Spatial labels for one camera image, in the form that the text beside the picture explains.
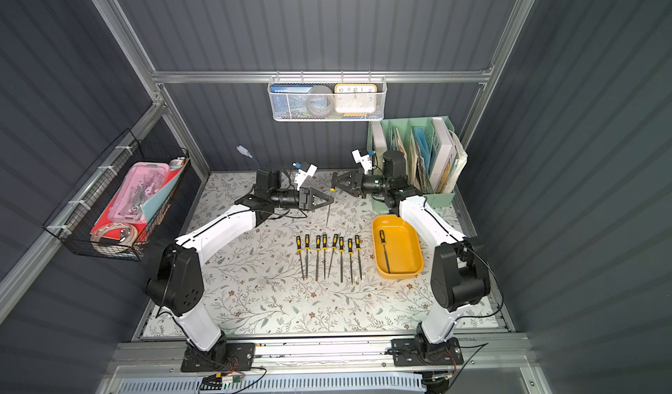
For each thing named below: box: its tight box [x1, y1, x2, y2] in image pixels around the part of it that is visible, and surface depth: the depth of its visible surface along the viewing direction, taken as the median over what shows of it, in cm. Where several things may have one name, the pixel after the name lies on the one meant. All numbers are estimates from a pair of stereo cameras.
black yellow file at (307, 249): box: [304, 233, 311, 280], surface depth 97 cm
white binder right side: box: [441, 129, 469, 194], surface depth 93 cm
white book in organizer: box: [372, 120, 387, 159], surface depth 98 cm
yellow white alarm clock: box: [334, 83, 378, 113], surface depth 90 cm
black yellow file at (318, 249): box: [315, 234, 322, 282], surface depth 98 cm
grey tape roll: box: [305, 84, 336, 118], surface depth 89 cm
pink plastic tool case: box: [106, 161, 171, 224], surface depth 74 cm
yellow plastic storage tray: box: [371, 214, 424, 280], surface depth 98 cm
